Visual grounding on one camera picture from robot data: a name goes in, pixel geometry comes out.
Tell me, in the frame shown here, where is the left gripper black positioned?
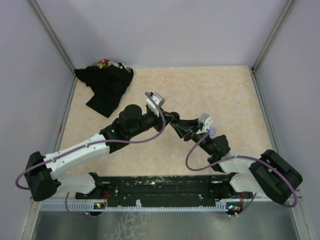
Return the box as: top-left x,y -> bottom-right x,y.
128,107 -> 175,139

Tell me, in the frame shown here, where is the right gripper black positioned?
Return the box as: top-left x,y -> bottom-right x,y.
171,118 -> 215,156

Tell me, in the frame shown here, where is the black round charging case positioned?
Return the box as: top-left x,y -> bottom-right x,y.
170,112 -> 180,124

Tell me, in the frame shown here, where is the purple round charging case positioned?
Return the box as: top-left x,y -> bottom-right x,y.
209,127 -> 217,137

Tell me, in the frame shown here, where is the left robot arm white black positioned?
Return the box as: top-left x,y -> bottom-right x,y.
24,104 -> 175,202

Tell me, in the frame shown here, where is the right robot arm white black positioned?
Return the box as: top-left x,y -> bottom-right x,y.
170,119 -> 303,208

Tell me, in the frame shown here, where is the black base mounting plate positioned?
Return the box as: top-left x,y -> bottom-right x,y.
75,174 -> 253,208

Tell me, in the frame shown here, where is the black printed cloth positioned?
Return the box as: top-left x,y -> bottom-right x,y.
74,59 -> 134,118

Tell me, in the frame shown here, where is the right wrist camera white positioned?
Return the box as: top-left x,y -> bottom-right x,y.
196,113 -> 213,134

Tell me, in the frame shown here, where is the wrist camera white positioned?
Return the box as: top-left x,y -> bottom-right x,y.
196,113 -> 213,134
145,92 -> 166,117

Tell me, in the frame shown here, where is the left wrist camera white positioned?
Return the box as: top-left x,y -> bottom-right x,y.
145,92 -> 166,117

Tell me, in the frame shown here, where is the white slotted cable duct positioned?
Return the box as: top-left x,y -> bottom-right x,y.
39,199 -> 245,213

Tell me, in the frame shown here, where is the right aluminium frame post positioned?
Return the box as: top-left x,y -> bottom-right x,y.
251,0 -> 297,73

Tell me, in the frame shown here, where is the aluminium frame post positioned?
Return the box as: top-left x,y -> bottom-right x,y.
27,0 -> 75,73
251,0 -> 297,73

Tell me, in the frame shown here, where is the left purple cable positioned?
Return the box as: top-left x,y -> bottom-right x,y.
15,91 -> 166,220

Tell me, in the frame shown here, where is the left aluminium frame post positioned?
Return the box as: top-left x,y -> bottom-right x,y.
27,0 -> 75,73

